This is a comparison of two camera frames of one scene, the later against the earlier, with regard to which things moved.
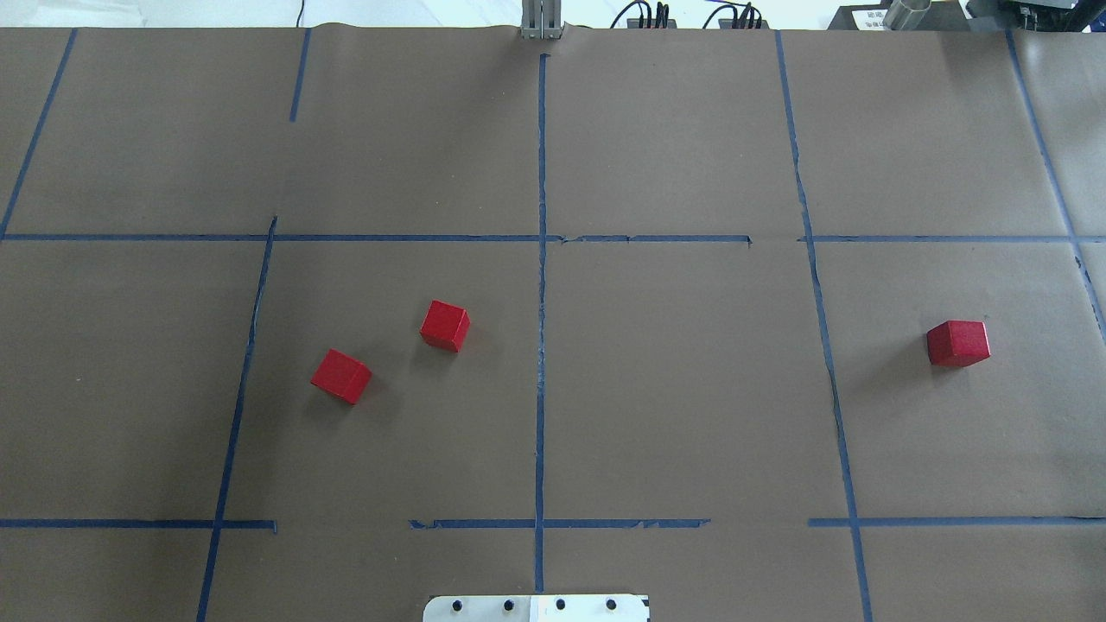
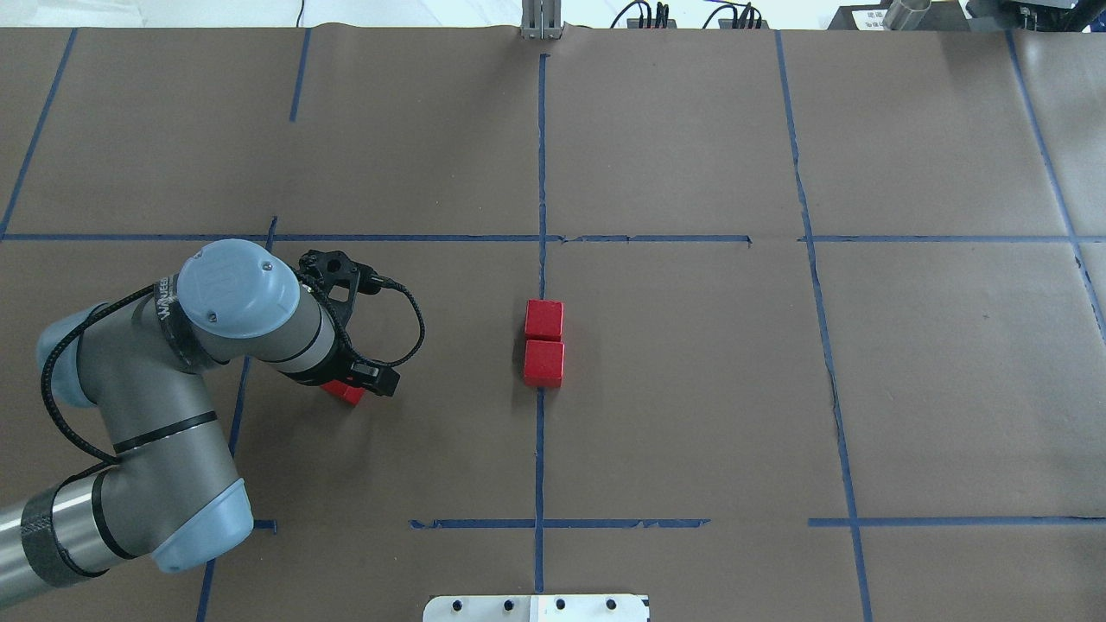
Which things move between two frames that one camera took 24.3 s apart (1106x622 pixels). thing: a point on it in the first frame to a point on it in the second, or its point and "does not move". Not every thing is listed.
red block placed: x=446 y=325 to x=543 y=363
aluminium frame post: x=541 y=20 does not move
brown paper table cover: x=700 y=264 does not move
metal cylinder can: x=905 y=15 does not move
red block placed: x=957 y=343 to x=544 y=320
